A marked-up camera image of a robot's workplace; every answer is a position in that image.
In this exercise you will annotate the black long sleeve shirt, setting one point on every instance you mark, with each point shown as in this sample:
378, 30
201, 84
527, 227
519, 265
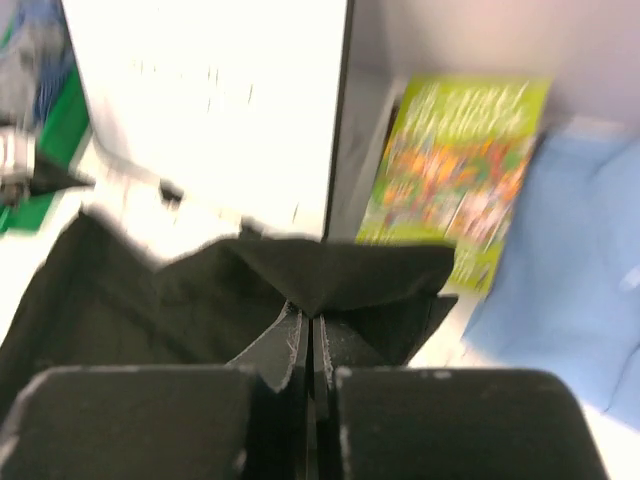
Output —
96, 301

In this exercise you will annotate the folded light blue shirt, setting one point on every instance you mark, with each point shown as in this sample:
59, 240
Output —
566, 295

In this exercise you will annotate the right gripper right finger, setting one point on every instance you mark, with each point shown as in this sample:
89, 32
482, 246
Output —
376, 418

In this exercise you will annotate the green treehouse book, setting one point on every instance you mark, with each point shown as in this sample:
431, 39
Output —
453, 168

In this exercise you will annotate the grey crumpled shirt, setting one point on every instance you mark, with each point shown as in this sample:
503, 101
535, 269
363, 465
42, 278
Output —
22, 63

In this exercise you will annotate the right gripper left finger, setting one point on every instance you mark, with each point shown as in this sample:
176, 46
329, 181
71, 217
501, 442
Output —
242, 420

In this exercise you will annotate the blue checked shirt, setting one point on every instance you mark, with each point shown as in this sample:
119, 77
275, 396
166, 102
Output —
50, 65

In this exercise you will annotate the white whiteboard with red writing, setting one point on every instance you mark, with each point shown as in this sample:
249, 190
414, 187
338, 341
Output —
237, 103

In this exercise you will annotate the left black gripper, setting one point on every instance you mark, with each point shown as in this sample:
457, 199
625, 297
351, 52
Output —
21, 172

